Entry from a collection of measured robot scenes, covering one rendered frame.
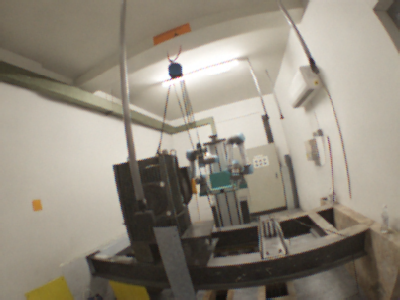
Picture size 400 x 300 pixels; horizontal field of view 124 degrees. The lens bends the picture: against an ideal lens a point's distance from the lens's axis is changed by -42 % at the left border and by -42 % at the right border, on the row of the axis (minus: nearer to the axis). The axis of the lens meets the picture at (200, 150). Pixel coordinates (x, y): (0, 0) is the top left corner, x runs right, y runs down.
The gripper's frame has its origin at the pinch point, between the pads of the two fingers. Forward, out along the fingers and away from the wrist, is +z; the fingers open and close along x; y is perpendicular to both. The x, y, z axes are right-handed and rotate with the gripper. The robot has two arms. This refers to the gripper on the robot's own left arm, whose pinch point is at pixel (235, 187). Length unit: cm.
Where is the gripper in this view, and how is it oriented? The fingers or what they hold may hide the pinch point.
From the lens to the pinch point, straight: 204.7
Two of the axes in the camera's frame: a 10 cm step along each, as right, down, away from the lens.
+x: 9.3, -1.0, -3.6
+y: -3.6, -4.2, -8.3
